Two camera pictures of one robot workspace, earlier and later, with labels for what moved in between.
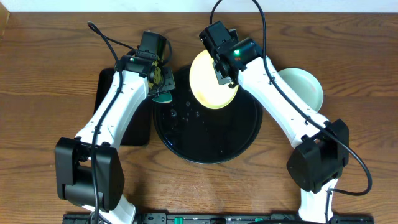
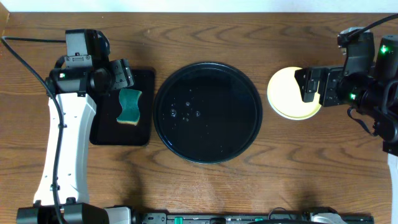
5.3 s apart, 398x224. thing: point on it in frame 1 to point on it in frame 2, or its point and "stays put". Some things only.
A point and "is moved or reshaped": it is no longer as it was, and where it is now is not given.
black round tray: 204,135 stays put
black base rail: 221,218 stays put
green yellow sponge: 163,98 is moved or reshaped
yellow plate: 204,83 is moved or reshaped
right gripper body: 221,79 to 330,80
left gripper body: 166,82 to 121,76
